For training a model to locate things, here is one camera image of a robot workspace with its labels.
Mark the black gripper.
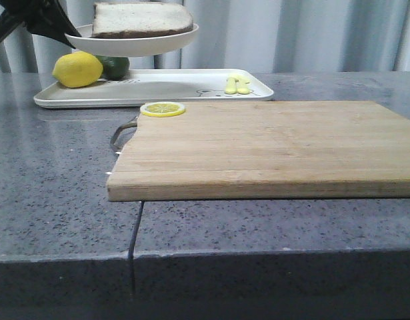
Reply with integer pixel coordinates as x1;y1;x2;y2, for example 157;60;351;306
0;1;81;49

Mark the white round plate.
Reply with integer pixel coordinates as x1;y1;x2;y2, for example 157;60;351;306
65;23;199;57

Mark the white bread slice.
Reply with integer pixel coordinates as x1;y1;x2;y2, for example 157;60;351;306
91;2;193;39

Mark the white bear print tray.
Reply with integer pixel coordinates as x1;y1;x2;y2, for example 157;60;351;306
34;69;274;109

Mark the yellow lemon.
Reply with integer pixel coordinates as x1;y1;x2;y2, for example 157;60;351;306
52;51;103;88

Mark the green lime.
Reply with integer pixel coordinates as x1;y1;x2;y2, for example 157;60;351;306
95;55;129;81

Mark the lemon slice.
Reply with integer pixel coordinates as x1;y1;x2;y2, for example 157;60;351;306
140;101;186;117

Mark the yellow plastic fork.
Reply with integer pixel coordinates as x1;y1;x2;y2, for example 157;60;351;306
224;75;237;95

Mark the yellow plastic knife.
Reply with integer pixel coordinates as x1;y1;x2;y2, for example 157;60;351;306
235;75;251;95

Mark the wooden cutting board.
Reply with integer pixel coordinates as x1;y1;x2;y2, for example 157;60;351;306
107;101;410;201

